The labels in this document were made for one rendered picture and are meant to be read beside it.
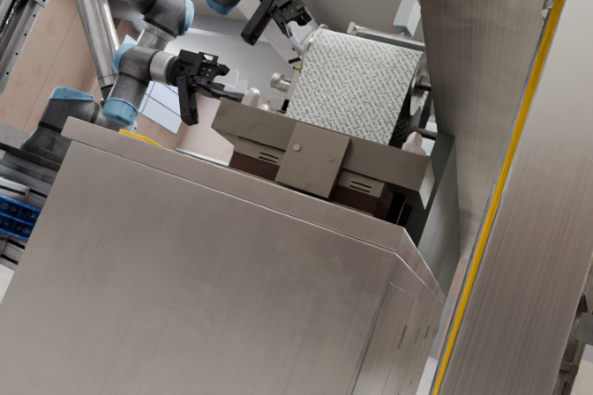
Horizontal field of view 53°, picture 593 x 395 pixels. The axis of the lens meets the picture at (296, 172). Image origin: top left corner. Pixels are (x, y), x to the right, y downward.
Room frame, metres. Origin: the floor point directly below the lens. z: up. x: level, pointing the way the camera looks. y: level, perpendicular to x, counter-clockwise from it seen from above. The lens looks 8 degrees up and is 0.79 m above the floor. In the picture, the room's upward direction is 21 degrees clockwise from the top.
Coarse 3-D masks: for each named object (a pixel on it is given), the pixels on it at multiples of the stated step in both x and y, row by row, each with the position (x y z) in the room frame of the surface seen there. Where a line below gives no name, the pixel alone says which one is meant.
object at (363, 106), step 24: (312, 72) 1.24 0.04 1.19; (336, 72) 1.22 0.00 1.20; (312, 96) 1.23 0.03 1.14; (336, 96) 1.21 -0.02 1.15; (360, 96) 1.20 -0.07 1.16; (384, 96) 1.18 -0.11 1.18; (312, 120) 1.22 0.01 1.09; (336, 120) 1.21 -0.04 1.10; (360, 120) 1.19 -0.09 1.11; (384, 120) 1.18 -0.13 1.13; (384, 144) 1.17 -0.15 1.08
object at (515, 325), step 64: (576, 0) 0.36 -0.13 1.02; (576, 64) 0.36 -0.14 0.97; (576, 128) 0.35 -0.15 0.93; (512, 192) 0.36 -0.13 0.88; (576, 192) 0.35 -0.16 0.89; (512, 256) 0.36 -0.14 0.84; (576, 256) 0.35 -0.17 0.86; (512, 320) 0.36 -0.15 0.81; (448, 384) 0.36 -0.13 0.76; (512, 384) 0.35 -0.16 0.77
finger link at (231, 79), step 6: (234, 72) 1.27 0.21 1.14; (216, 78) 1.29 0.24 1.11; (222, 78) 1.28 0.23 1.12; (228, 78) 1.27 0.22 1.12; (234, 78) 1.27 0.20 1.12; (222, 84) 1.28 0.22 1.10; (228, 84) 1.27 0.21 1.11; (234, 84) 1.27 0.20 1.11; (216, 90) 1.28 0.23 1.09; (228, 90) 1.26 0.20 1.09; (234, 90) 1.26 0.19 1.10; (240, 90) 1.26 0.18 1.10; (234, 96) 1.27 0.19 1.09; (240, 96) 1.27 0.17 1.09
